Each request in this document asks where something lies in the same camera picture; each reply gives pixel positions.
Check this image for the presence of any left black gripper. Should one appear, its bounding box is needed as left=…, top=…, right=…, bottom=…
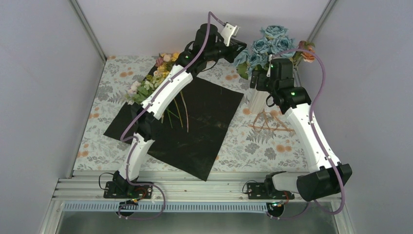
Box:
left=206, top=39, right=246, bottom=64

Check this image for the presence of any tan raffia ribbon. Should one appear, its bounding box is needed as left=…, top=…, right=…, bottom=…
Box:
left=248, top=109, right=294, bottom=133

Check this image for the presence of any blue rose stem bunch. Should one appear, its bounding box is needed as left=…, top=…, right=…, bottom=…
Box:
left=233, top=25, right=296, bottom=80

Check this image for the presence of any pink orange rose stem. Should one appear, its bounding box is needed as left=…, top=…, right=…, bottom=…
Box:
left=293, top=40, right=315, bottom=67

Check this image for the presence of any black wrapping paper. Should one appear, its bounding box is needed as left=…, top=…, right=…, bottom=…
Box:
left=103, top=64, right=244, bottom=181

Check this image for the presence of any colourful artificial flower bouquet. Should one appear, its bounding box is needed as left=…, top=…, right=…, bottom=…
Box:
left=126, top=53, right=193, bottom=132

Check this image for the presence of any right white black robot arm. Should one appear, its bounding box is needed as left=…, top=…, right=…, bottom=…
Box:
left=251, top=58, right=352, bottom=201

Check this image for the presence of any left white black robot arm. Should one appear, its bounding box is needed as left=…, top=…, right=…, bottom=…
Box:
left=112, top=22, right=246, bottom=197

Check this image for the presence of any white ribbed ceramic vase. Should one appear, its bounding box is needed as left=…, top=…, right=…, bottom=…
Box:
left=248, top=89, right=268, bottom=114

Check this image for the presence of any floral patterned table mat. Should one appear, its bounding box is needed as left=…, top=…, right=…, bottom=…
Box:
left=75, top=56, right=307, bottom=172

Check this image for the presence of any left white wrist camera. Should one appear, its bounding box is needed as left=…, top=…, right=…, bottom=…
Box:
left=220, top=22, right=239, bottom=47

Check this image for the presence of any right vertical aluminium post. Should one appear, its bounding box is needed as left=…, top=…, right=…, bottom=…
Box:
left=294, top=0, right=337, bottom=67

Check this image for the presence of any vertical aluminium post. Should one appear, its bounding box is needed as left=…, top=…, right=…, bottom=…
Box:
left=68, top=0, right=107, bottom=63
left=294, top=0, right=337, bottom=67

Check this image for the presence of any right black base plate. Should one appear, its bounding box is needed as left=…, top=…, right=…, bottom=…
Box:
left=246, top=182, right=295, bottom=200

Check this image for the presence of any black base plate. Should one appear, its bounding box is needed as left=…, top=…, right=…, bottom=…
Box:
left=103, top=181, right=153, bottom=199
left=246, top=182, right=295, bottom=200

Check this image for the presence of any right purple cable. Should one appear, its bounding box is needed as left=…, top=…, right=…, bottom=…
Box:
left=265, top=48, right=346, bottom=221

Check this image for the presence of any left vertical aluminium post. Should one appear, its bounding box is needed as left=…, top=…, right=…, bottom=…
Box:
left=68, top=0, right=107, bottom=63

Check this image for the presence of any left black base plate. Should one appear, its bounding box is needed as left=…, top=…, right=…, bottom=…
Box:
left=103, top=181, right=153, bottom=199

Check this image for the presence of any aluminium rail frame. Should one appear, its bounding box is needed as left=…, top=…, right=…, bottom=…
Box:
left=38, top=61, right=344, bottom=234

